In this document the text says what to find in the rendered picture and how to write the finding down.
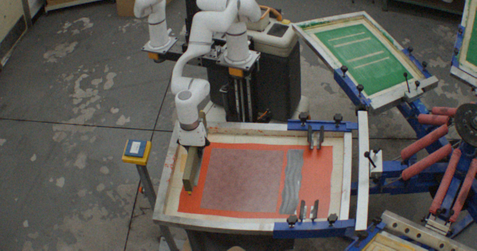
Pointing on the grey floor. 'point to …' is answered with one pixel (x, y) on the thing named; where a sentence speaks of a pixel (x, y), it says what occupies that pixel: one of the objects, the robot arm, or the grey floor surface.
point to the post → (169, 245)
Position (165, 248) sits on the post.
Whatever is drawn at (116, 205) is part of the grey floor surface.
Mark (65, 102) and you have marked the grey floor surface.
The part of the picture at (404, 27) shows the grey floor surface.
